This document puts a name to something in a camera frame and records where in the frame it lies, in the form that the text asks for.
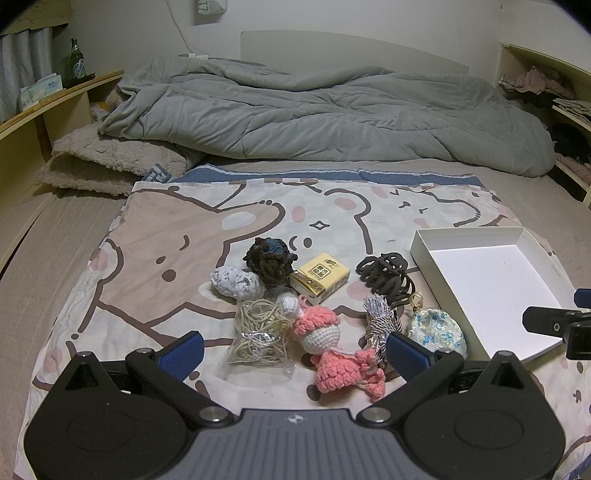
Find white charging cable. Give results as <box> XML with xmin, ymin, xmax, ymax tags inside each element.
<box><xmin>161</xmin><ymin>0</ymin><xmax>198</xmax><ymax>57</ymax></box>

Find yellow tissue pack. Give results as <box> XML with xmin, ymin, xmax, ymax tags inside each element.
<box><xmin>289</xmin><ymin>252</ymin><xmax>351</xmax><ymax>305</ymax></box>

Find grey curtain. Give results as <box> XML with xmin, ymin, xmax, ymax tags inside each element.
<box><xmin>0</xmin><ymin>25</ymin><xmax>57</xmax><ymax>123</ymax></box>

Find pink crochet doll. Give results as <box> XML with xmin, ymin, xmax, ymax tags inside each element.
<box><xmin>277</xmin><ymin>294</ymin><xmax>387</xmax><ymax>398</ymax></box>

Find pale green tissue packet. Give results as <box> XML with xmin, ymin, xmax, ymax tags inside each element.
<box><xmin>18</xmin><ymin>74</ymin><xmax>63</xmax><ymax>112</ymax></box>

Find bear printed blanket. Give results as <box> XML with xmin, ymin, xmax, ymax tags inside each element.
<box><xmin>14</xmin><ymin>168</ymin><xmax>591</xmax><ymax>480</ymax></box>

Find cream open shelf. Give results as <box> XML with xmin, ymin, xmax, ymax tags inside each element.
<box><xmin>496</xmin><ymin>43</ymin><xmax>591</xmax><ymax>206</ymax></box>

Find beige folded clothes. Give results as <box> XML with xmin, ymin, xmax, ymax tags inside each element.
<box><xmin>551</xmin><ymin>97</ymin><xmax>591</xmax><ymax>124</ymax></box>

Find bunch of dark hair ties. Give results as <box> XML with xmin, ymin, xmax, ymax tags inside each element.
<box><xmin>355</xmin><ymin>251</ymin><xmax>420</xmax><ymax>309</ymax></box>

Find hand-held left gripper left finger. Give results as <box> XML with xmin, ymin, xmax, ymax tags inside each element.
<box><xmin>60</xmin><ymin>331</ymin><xmax>234</xmax><ymax>425</ymax></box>

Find grey comforter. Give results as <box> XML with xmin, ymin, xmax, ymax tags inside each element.
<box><xmin>99</xmin><ymin>58</ymin><xmax>557</xmax><ymax>178</ymax></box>

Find floral round pouch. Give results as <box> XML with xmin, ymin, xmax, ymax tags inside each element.
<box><xmin>405</xmin><ymin>293</ymin><xmax>468</xmax><ymax>358</ymax></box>

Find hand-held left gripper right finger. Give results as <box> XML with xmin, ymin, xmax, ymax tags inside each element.
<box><xmin>358</xmin><ymin>332</ymin><xmax>536</xmax><ymax>424</ymax></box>

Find dark clothes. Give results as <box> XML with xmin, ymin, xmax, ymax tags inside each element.
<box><xmin>547</xmin><ymin>124</ymin><xmax>591</xmax><ymax>164</ymax></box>

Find green glass bottle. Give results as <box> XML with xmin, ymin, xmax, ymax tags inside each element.
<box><xmin>68</xmin><ymin>38</ymin><xmax>89</xmax><ymax>88</ymax></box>

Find bag of rubber bands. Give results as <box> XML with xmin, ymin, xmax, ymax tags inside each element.
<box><xmin>217</xmin><ymin>295</ymin><xmax>301</xmax><ymax>381</ymax></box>

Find wooden bedside shelf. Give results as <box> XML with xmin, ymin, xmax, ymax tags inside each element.
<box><xmin>0</xmin><ymin>69</ymin><xmax>125</xmax><ymax>208</ymax></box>

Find dark crochet scrunchie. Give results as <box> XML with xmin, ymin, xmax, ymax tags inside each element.
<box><xmin>243</xmin><ymin>237</ymin><xmax>301</xmax><ymax>289</ymax></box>

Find white cardboard box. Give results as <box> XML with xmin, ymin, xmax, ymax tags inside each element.
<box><xmin>410</xmin><ymin>226</ymin><xmax>578</xmax><ymax>361</ymax></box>

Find beige fleece blanket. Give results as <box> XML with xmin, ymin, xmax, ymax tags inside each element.
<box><xmin>34</xmin><ymin>124</ymin><xmax>204</xmax><ymax>197</ymax></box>

